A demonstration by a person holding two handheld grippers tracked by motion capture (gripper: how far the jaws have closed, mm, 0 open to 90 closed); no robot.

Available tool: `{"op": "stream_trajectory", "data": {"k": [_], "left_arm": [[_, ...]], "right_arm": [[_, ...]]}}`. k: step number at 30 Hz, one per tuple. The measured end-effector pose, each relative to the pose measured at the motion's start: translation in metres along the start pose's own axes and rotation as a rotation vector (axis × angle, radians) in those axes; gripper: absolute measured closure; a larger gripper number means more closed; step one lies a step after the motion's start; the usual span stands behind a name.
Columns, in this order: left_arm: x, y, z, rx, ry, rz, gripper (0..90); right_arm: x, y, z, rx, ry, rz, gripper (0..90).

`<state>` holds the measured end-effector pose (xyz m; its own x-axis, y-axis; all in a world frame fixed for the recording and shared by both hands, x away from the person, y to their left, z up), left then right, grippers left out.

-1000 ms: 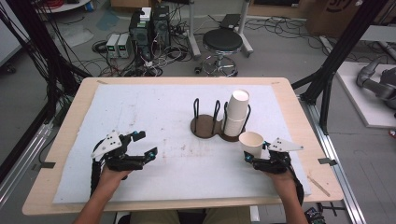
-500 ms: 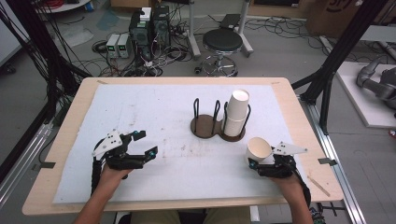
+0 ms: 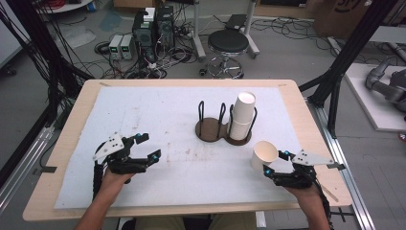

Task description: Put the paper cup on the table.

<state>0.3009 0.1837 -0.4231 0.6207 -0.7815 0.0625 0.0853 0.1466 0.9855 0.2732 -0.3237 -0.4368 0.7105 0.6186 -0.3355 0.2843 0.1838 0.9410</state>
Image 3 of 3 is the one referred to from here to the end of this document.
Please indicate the white platform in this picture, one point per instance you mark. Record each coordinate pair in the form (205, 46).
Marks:
(367, 105)

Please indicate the grey bench power supply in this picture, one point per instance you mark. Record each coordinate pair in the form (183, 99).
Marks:
(127, 47)
(115, 46)

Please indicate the aluminium rail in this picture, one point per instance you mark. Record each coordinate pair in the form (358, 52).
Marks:
(22, 166)
(344, 166)

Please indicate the black metal frame post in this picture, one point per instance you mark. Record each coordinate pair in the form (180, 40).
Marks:
(344, 54)
(48, 54)

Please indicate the stack of white paper cups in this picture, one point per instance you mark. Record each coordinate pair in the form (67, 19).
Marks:
(244, 108)

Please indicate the person's khaki trousers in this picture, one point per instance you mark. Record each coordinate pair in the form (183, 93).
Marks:
(159, 223)

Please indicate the black round stool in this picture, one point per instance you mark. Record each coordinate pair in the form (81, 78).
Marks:
(228, 41)

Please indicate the brown cardboard box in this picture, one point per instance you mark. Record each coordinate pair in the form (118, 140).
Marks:
(341, 16)

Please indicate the person's left hand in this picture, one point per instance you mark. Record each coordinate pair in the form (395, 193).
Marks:
(115, 182)

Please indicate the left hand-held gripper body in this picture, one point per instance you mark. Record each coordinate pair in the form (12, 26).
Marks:
(110, 147)

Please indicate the person's right hand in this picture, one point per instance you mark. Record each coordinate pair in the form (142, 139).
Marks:
(304, 193)

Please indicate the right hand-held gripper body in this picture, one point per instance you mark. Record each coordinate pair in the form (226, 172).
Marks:
(306, 158)

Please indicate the single white paper cup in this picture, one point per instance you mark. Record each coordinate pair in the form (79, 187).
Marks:
(263, 155)

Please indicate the white foam table mat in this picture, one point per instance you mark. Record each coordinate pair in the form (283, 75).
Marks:
(166, 185)

